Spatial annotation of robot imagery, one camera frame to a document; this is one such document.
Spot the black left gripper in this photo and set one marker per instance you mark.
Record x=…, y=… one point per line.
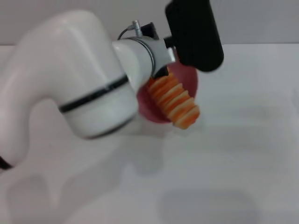
x=161, y=72

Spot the pink plastic bowl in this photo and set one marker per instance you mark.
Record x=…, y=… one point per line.
x=187, y=79

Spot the orange ridged toy bread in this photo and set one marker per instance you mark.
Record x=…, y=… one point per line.
x=175, y=102

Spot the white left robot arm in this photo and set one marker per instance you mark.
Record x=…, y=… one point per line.
x=70, y=81

